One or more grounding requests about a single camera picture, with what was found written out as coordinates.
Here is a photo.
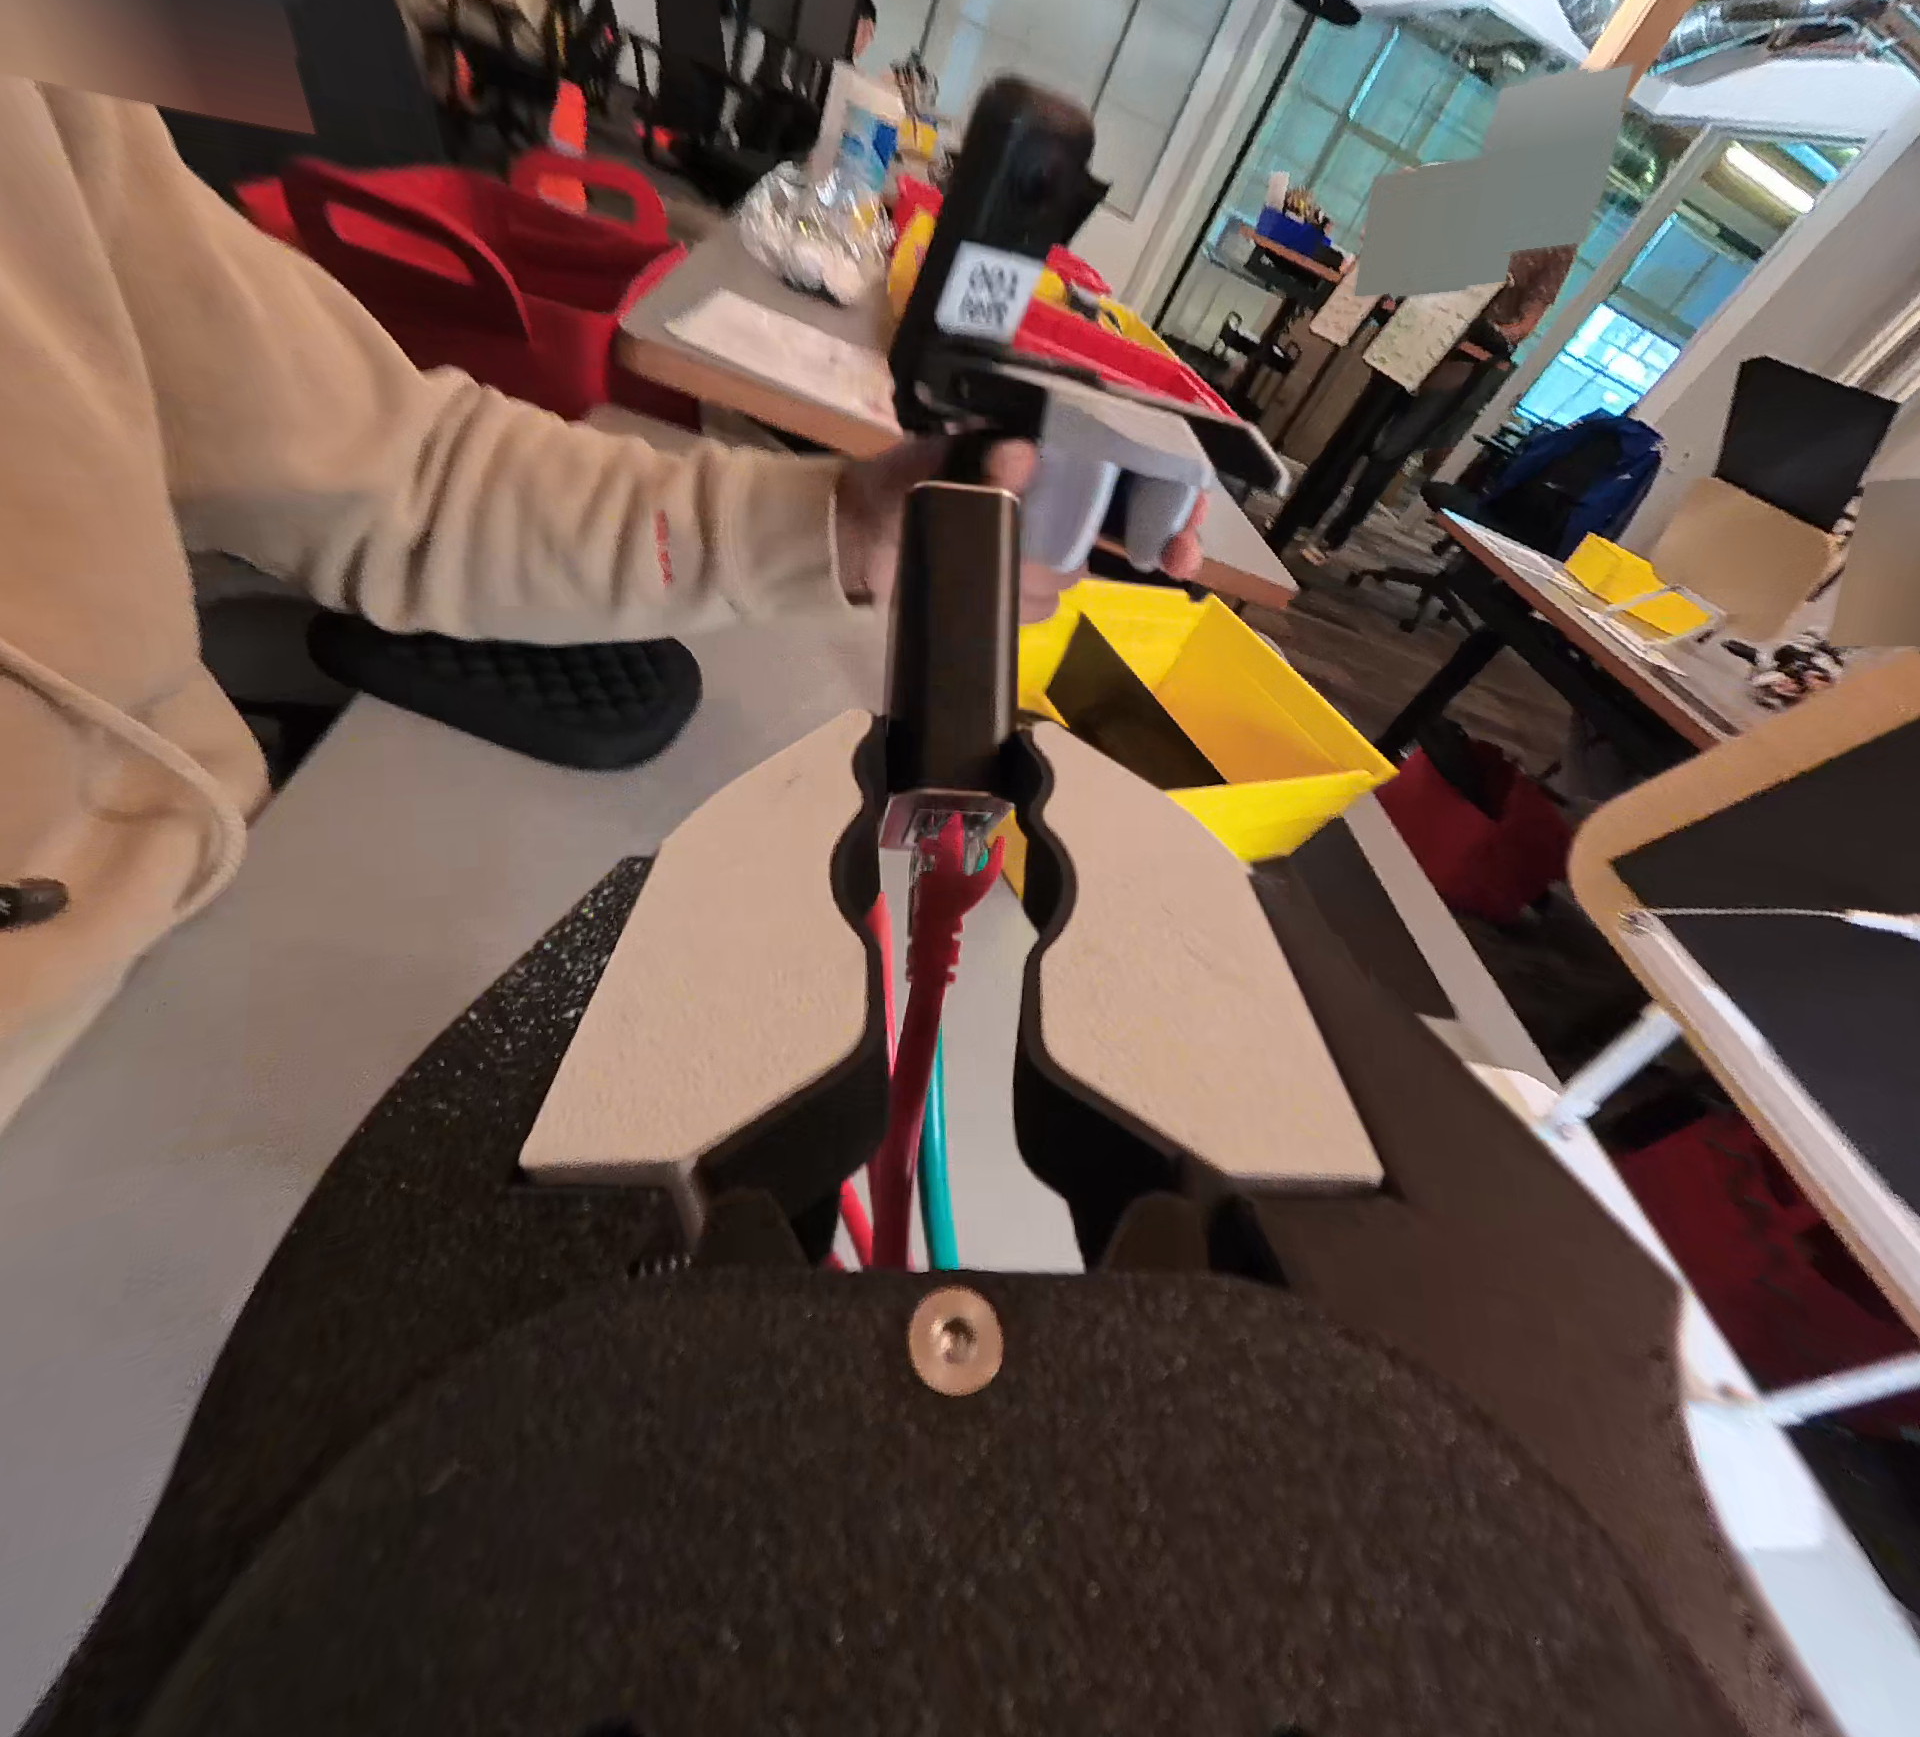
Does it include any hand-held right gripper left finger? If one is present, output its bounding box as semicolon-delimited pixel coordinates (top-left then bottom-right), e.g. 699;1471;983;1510
517;710;895;1186

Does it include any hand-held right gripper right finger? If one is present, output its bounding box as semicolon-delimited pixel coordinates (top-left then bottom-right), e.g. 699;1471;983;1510
1020;721;1386;1195

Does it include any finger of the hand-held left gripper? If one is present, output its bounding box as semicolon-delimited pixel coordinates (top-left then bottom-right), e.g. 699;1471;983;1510
1032;357;1296;497

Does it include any red ethernet cable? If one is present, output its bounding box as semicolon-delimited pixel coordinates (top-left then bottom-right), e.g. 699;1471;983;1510
832;814;1010;1275

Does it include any green ethernet cable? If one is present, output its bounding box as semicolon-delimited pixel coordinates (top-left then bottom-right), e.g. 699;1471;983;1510
901;852;1008;1271

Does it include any yellow plastic bin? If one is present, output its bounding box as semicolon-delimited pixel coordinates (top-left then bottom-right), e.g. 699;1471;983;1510
991;579;1400;899

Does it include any black ethernet splitter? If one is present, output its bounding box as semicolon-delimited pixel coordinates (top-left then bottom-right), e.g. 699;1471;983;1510
883;480;1027;854

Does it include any person's left forearm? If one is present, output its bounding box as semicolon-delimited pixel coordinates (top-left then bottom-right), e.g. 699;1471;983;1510
165;360;872;646

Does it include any red parts bin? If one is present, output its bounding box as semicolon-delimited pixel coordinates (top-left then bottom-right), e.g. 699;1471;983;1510
1020;245;1233;418

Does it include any clear plastic bag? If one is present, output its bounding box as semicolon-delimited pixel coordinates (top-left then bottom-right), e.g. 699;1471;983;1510
735;162;888;298

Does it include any black divider plate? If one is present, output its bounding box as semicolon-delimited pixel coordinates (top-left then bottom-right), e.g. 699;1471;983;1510
1043;613;1225;786

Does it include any black office chair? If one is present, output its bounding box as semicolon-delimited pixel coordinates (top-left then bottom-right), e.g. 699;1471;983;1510
1351;477;1489;637

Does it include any red floor basket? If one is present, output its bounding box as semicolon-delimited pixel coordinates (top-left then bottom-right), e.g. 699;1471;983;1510
1377;745;1570;926

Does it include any black floor lamp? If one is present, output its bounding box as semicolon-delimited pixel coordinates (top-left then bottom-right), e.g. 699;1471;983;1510
1152;0;1365;336

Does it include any black padded armrest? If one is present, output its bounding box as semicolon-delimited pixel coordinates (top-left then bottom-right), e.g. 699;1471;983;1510
306;609;704;772

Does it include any blue backpack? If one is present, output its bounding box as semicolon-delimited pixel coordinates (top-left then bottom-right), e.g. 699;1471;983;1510
1477;412;1668;556

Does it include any metal support strut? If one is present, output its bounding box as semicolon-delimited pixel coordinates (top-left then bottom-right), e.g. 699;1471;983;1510
1687;1359;1920;1436
1542;1003;1687;1139

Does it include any small yellow bin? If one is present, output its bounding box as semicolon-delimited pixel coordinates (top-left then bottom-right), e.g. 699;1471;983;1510
1561;534;1724;640

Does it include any cardboard sheet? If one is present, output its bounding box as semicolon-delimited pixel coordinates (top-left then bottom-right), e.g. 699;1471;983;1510
1646;477;1845;640

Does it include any red storage basket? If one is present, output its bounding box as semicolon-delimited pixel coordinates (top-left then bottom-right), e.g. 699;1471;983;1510
232;155;693;427

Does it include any black monitor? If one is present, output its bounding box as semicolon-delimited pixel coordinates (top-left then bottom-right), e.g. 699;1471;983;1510
1715;357;1902;537

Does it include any person's beige hoodie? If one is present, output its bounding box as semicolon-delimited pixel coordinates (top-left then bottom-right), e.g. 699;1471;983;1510
0;78;452;1124

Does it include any white metal rail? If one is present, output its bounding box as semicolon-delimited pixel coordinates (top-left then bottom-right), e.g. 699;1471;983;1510
1616;908;1920;1326

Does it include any white tipped wire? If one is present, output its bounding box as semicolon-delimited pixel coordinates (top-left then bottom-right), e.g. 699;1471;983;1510
1627;905;1920;944

